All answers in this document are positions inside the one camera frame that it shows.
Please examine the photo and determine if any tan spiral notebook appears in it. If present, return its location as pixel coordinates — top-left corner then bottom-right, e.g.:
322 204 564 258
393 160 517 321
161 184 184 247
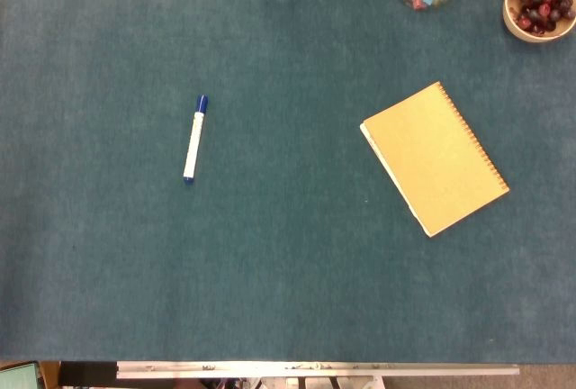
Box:
359 81 511 239

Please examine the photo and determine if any black bracket block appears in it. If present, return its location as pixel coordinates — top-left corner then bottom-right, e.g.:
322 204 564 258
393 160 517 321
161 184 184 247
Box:
59 360 119 386

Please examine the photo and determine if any blue white marker pen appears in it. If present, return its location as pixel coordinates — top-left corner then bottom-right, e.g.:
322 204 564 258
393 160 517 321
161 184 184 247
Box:
183 94 210 185

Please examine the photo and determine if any beige round bowl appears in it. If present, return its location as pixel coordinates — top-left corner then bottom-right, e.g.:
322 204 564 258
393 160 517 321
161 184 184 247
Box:
502 0 576 43

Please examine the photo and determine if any green screen tablet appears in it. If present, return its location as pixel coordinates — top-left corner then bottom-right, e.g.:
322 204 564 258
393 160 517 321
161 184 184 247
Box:
0 361 41 389

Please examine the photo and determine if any teal felt table mat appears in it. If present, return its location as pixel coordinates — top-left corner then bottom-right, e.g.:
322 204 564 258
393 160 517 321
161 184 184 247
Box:
0 0 576 364

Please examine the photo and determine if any aluminium table edge rail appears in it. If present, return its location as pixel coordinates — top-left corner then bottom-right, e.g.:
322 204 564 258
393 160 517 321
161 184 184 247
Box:
115 360 520 380

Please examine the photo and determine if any dark red cherries pile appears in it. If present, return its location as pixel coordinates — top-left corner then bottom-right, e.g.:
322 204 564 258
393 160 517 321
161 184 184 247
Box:
508 0 576 35

